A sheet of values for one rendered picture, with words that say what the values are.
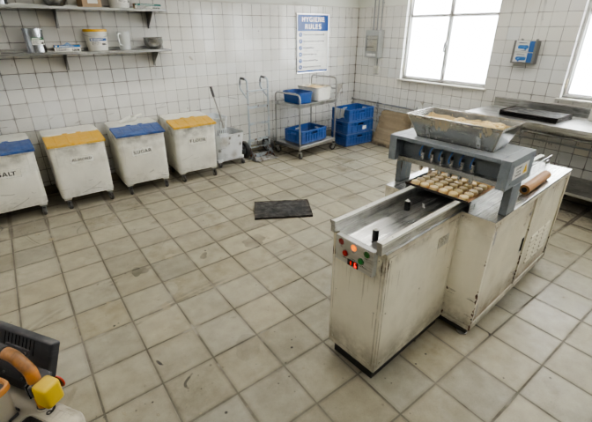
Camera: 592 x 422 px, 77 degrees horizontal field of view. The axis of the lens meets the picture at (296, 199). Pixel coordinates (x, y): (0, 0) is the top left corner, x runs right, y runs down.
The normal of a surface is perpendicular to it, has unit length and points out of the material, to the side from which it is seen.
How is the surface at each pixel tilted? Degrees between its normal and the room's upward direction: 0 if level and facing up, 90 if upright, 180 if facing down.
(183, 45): 90
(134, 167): 90
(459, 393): 0
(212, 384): 0
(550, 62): 90
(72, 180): 94
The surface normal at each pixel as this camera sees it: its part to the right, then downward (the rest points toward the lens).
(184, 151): 0.52, 0.39
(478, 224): -0.76, 0.27
